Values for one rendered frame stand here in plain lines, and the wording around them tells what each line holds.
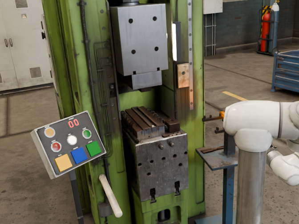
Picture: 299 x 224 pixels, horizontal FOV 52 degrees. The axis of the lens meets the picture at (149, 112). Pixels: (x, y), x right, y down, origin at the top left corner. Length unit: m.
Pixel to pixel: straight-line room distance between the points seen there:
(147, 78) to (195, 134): 0.71
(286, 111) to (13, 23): 6.40
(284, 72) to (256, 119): 4.77
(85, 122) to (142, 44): 0.58
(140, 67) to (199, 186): 1.22
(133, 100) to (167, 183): 0.72
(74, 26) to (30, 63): 5.29
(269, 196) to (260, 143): 2.02
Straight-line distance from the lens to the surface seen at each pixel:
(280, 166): 1.69
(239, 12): 9.92
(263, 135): 1.15
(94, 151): 1.83
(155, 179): 2.20
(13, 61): 7.17
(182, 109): 2.29
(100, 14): 1.98
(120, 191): 2.40
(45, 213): 3.15
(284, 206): 3.08
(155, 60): 1.96
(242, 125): 1.14
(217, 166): 2.14
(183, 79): 2.20
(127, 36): 1.88
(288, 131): 1.16
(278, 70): 5.95
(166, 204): 2.36
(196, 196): 2.74
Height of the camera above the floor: 1.83
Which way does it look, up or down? 21 degrees down
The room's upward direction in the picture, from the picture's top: 4 degrees counter-clockwise
